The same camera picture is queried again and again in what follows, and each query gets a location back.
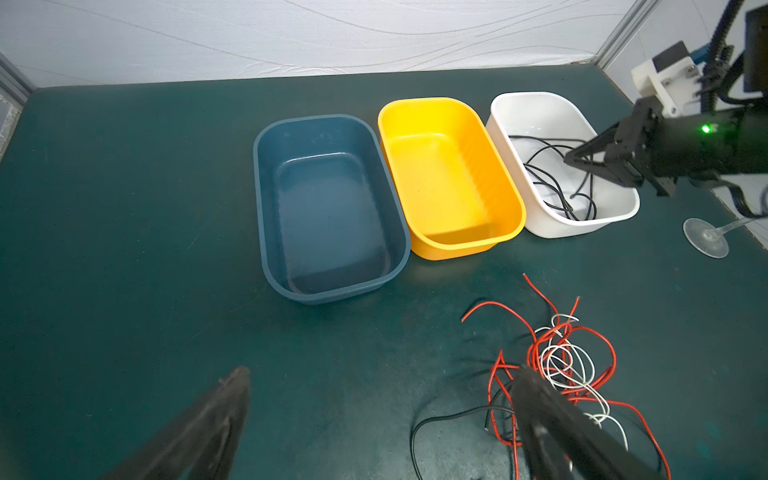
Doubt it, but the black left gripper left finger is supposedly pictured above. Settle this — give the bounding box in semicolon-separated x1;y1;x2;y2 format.
102;367;251;479

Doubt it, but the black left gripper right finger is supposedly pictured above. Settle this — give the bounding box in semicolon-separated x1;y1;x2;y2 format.
511;366;659;479

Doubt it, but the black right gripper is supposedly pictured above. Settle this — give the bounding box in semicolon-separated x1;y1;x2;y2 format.
565;97;675;196

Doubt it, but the white cable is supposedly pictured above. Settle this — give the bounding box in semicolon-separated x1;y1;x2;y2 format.
533;313;630;451

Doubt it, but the red cable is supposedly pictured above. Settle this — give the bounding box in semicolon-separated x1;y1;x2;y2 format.
460;272;673;480

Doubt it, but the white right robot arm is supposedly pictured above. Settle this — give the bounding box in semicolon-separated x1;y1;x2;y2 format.
564;1;767;219

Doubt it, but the white plastic bin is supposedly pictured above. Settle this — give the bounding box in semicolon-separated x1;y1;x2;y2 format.
486;92;640;239

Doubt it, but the clear plastic lid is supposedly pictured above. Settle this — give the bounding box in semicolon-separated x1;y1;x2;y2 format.
682;218;730;259

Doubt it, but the yellow plastic bin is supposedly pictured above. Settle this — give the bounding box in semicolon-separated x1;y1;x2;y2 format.
378;97;527;261

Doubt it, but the clear measuring cup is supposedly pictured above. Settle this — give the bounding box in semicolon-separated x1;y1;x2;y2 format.
715;182;767;237

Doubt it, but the blue plastic bin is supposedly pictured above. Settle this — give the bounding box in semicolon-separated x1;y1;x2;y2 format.
252;114;411;305

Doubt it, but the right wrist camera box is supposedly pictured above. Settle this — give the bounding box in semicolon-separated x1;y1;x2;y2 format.
631;41;702;118

